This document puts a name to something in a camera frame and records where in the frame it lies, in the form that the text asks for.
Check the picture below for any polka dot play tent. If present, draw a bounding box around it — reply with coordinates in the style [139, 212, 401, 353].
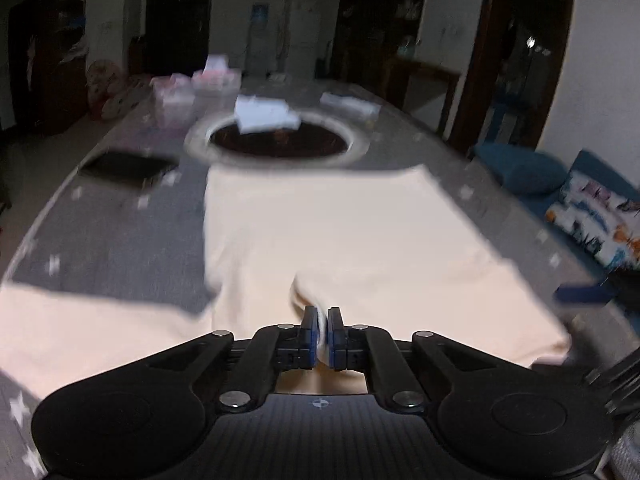
[86, 60, 129, 122]

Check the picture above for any right pink tissue box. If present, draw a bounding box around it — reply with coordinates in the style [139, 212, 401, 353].
[191, 54, 242, 99]

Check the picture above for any cream white garment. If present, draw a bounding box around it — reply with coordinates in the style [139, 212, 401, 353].
[1, 166, 570, 398]

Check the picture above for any dark wooden side table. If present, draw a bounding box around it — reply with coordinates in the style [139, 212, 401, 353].
[382, 56, 461, 138]

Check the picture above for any blue sofa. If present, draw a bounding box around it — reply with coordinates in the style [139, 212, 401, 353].
[521, 150, 639, 275]

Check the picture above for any black smartphone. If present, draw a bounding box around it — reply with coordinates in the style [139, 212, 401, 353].
[78, 150, 179, 190]

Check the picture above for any blue cushion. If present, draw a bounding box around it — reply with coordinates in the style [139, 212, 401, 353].
[473, 143, 567, 196]

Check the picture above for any pink tissue box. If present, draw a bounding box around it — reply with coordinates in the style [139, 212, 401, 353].
[151, 74, 195, 128]
[191, 54, 242, 99]

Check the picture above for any water dispenser with bottle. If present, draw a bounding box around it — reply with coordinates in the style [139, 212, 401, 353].
[245, 3, 272, 77]

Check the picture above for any grey star-patterned tablecloth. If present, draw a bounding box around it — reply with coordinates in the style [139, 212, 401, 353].
[0, 77, 640, 480]

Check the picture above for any left pink tissue box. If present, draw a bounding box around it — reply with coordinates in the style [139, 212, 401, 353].
[151, 74, 195, 128]

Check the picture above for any butterfly patterned pillow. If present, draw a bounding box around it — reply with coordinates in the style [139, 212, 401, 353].
[544, 171, 640, 271]

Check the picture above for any white refrigerator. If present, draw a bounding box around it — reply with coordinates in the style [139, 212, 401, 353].
[282, 0, 321, 79]

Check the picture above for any crumpled white tissue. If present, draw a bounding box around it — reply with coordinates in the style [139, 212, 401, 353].
[234, 96, 302, 134]

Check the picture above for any round induction hotpot cooker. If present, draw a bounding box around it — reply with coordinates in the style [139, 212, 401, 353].
[184, 108, 370, 169]

